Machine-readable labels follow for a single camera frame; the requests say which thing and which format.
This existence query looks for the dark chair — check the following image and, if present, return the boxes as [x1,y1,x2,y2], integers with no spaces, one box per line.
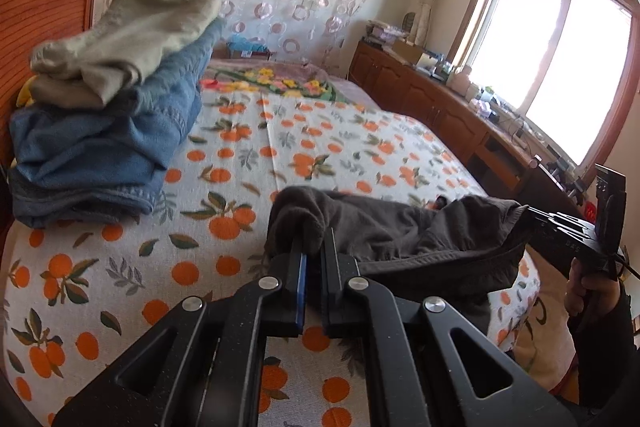
[527,164,596,212]

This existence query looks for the wooden cabinet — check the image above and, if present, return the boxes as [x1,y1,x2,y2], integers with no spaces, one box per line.
[348,39,601,228]

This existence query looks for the person's right forearm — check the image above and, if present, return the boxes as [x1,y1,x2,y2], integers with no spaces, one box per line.
[570,292,640,410]

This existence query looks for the yellow cloth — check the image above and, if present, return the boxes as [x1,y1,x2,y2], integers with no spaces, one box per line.
[15,76,40,108]

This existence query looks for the orange fruit print bed sheet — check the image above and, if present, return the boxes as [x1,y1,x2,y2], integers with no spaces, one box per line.
[0,87,543,427]

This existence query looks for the blue box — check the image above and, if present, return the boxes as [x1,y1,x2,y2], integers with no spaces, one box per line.
[226,36,276,62]

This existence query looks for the dark brown shirt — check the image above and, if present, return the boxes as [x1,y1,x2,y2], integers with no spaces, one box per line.
[265,186,532,333]

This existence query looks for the cardboard box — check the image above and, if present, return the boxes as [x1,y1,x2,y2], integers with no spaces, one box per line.
[395,41,427,64]

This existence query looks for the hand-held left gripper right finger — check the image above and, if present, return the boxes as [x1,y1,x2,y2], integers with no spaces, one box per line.
[320,228,581,427]

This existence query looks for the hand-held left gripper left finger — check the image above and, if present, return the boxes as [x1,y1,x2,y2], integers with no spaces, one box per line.
[52,241,308,427]

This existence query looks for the floral blanket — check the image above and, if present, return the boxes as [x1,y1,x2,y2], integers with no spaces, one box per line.
[200,57,383,110]

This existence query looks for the stack of papers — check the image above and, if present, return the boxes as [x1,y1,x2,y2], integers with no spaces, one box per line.
[362,21,408,45]

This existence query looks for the window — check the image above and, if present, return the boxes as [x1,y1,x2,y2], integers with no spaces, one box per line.
[452,0,640,188]

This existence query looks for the beige pants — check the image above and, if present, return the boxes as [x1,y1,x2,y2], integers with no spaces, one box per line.
[30,0,222,110]

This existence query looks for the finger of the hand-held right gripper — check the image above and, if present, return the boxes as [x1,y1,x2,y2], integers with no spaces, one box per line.
[524,205,596,236]

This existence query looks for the blue denim jeans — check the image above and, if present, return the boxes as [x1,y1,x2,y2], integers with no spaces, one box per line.
[9,18,226,229]

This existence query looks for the person's right hand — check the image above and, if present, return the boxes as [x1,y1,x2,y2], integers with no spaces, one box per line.
[564,257,623,333]

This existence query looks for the beige floor rug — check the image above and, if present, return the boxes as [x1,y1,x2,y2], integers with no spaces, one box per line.
[512,254,581,390]

